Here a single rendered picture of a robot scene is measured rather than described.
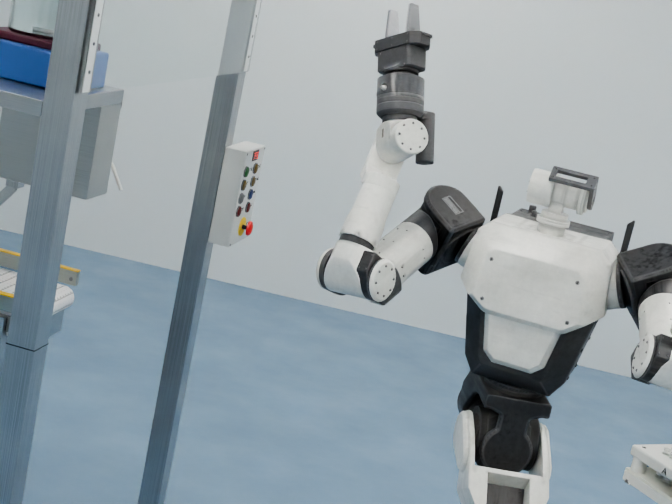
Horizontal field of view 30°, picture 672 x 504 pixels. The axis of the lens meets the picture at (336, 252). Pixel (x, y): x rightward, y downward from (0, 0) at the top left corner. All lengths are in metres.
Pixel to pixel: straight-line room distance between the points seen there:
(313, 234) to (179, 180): 0.72
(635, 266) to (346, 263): 0.54
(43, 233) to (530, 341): 0.93
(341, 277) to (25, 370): 0.66
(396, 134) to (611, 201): 3.94
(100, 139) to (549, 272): 0.97
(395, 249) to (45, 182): 0.66
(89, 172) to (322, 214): 3.61
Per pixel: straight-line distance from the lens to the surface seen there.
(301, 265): 6.25
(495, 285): 2.36
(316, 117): 6.12
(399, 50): 2.34
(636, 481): 2.37
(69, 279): 2.78
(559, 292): 2.33
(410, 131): 2.27
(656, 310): 2.28
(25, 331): 2.47
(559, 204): 2.38
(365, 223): 2.23
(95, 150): 2.65
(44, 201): 2.40
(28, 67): 2.54
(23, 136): 2.71
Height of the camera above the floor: 1.69
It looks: 13 degrees down
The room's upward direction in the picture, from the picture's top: 12 degrees clockwise
